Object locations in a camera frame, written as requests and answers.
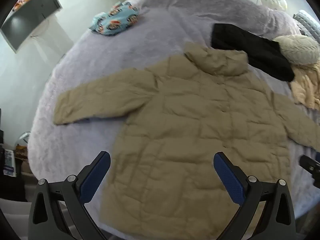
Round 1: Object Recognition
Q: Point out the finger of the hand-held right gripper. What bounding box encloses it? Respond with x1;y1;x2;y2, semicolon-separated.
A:
299;155;320;188

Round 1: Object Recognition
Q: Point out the white ribbed cushion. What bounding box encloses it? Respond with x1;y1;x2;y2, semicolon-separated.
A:
293;9;320;43

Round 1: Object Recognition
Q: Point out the peach quilted cloth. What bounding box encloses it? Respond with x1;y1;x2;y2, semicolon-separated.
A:
290;62;320;110

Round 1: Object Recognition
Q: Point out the blue and white box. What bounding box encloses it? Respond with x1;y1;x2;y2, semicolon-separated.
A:
2;149;17;177

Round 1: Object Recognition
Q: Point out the wall-mounted television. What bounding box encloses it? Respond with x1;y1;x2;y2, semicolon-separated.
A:
0;0;63;53

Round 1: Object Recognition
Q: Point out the blue printed cloth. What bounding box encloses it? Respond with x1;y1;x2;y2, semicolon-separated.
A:
89;1;140;36

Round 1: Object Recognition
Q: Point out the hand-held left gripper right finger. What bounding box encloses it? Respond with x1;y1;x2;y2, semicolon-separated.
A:
213;151;297;240

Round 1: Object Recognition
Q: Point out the cream fluffy pillow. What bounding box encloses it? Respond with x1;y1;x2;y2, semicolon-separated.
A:
272;34;320;65

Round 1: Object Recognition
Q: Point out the black knitted garment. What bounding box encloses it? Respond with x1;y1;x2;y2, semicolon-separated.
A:
211;23;295;82

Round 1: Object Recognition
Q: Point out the lilac fluffy blanket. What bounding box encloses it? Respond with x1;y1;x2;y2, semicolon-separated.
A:
27;0;320;230

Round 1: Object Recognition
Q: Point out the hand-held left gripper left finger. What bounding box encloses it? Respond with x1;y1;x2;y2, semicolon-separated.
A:
27;151;111;240

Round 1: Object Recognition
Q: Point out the beige puffer jacket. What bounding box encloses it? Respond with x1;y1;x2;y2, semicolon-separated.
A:
53;42;320;230

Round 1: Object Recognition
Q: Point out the television cable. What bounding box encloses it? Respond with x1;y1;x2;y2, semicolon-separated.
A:
30;17;50;38

